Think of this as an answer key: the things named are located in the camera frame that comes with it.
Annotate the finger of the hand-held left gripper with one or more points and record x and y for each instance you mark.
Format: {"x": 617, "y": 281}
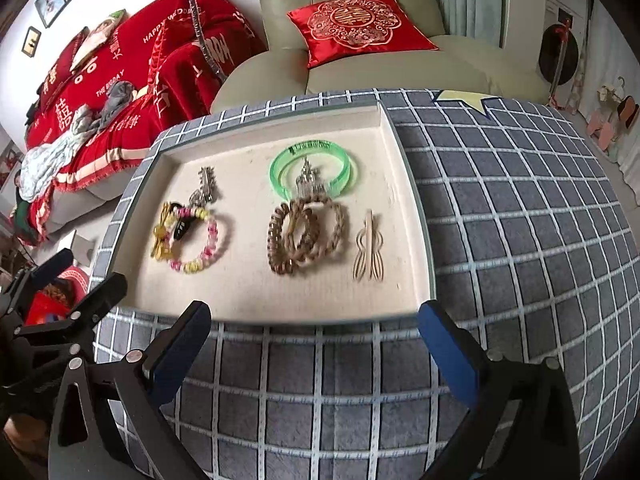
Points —
{"x": 107, "y": 292}
{"x": 50, "y": 267}

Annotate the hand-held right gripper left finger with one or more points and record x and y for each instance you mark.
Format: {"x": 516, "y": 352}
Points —
{"x": 182, "y": 350}

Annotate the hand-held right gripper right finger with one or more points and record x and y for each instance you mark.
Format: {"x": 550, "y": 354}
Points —
{"x": 450, "y": 355}

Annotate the grey shallow tray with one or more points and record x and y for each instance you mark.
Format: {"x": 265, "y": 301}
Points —
{"x": 250, "y": 285}

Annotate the black hair clip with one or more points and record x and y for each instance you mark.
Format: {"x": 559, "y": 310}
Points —
{"x": 181, "y": 227}

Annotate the beige looped hair clip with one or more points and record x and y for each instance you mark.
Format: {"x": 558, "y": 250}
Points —
{"x": 369, "y": 255}

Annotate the silver heart pendant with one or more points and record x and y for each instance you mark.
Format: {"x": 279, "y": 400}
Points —
{"x": 310, "y": 182}

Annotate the person's left forearm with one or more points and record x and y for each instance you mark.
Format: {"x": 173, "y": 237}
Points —
{"x": 20, "y": 435}

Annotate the white box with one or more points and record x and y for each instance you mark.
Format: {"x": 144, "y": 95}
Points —
{"x": 80, "y": 250}

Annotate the beige sofa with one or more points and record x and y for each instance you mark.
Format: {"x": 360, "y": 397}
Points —
{"x": 85, "y": 205}

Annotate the pale grey crumpled clothes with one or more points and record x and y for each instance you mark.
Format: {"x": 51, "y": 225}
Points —
{"x": 45, "y": 160}

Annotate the leaning photo print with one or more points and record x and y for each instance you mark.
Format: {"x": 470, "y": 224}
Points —
{"x": 10, "y": 160}

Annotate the silver hair clip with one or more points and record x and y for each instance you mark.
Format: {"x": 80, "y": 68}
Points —
{"x": 206, "y": 185}

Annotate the grey garment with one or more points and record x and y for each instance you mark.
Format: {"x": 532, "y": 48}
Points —
{"x": 117, "y": 100}

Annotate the red tasselled pillow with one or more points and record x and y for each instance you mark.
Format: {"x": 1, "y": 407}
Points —
{"x": 60, "y": 72}

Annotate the red blanket sofa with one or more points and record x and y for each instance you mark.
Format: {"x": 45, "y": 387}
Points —
{"x": 125, "y": 60}

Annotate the dark red velvet pillow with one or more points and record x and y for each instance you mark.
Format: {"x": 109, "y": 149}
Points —
{"x": 190, "y": 75}

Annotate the white green printed pillow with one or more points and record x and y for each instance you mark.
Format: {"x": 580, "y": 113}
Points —
{"x": 97, "y": 35}

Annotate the green translucent bangle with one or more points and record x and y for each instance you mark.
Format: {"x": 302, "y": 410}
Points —
{"x": 312, "y": 146}

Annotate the hanger with pink slippers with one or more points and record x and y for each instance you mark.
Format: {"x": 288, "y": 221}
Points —
{"x": 607, "y": 130}

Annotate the beige leather armchair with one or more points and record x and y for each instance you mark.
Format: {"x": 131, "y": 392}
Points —
{"x": 350, "y": 85}

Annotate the white washing machine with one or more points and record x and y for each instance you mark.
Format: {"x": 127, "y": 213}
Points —
{"x": 552, "y": 55}

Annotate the red embroidered satin cushion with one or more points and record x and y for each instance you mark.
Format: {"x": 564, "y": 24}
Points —
{"x": 350, "y": 25}

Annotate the white curtain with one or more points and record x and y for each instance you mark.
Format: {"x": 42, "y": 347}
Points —
{"x": 625, "y": 50}

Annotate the pale blue pleated curtain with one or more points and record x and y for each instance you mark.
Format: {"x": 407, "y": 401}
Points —
{"x": 465, "y": 0}

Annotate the tiny black picture frame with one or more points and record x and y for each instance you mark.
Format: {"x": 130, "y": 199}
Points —
{"x": 32, "y": 41}

